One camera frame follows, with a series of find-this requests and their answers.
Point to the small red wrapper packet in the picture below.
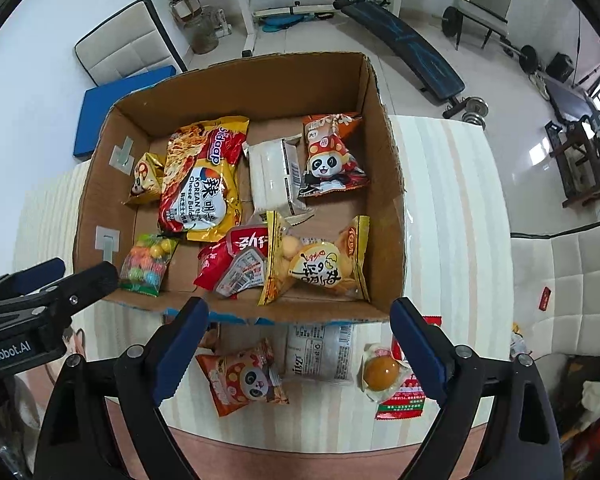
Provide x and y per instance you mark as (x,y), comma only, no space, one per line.
(207,267)

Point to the white padded chair black frame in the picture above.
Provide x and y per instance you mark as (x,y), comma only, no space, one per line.
(125,40)

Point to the triangular orange panda snack packet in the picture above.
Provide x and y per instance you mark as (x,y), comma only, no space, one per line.
(330,160)

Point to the red green label snack packet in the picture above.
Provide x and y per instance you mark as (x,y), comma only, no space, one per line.
(400,405)

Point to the glass jar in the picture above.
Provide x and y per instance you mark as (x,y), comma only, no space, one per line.
(202,32)

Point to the white quilted chair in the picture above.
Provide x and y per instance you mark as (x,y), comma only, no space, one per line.
(570,280)

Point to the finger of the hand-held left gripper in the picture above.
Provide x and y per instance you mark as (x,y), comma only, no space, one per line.
(25,280)
(85,287)

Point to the short barbell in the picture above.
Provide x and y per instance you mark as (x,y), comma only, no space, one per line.
(527,60)

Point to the orange panda face snack packet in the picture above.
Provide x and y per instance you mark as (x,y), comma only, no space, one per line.
(245,377)

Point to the yellow puff snack bag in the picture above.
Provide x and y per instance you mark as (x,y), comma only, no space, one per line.
(315,265)

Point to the dark wooden chair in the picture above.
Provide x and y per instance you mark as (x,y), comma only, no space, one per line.
(585,160)

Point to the dark blue sit-up bench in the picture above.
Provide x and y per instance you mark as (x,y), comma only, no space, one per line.
(410,45)

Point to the yellow red instant noodle packet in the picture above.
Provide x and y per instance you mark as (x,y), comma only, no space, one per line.
(202,180)

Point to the white barbell rack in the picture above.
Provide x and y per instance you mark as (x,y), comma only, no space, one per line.
(245,15)

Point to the white block biscuit packet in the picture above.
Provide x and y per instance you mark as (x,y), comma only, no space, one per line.
(272,175)

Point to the white cloth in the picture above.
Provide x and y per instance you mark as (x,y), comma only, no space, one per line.
(597,394)

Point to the blue folded mat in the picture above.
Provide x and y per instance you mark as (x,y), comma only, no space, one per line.
(100,110)

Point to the teal balance disc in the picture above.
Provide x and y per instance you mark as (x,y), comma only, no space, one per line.
(282,22)

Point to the small red item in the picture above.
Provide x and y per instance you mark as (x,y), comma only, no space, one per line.
(544,299)

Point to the black speaker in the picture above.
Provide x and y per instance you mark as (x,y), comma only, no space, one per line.
(560,66)

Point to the small yellow panda snack packet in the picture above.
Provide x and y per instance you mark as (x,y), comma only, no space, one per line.
(145,177)

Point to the colourful candy bag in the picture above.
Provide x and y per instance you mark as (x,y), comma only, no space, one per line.
(147,265)

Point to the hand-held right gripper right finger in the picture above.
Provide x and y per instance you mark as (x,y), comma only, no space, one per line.
(422,355)

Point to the chrome dumbbell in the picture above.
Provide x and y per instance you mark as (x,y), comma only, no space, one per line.
(472,110)

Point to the black treadmill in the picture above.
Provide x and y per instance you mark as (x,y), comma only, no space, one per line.
(570,100)

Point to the white printed snack packet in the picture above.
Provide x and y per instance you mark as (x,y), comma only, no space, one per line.
(320,355)

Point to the braised egg clear packet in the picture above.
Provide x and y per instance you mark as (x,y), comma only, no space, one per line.
(380,372)

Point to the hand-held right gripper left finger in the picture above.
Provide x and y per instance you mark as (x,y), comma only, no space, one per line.
(180,355)

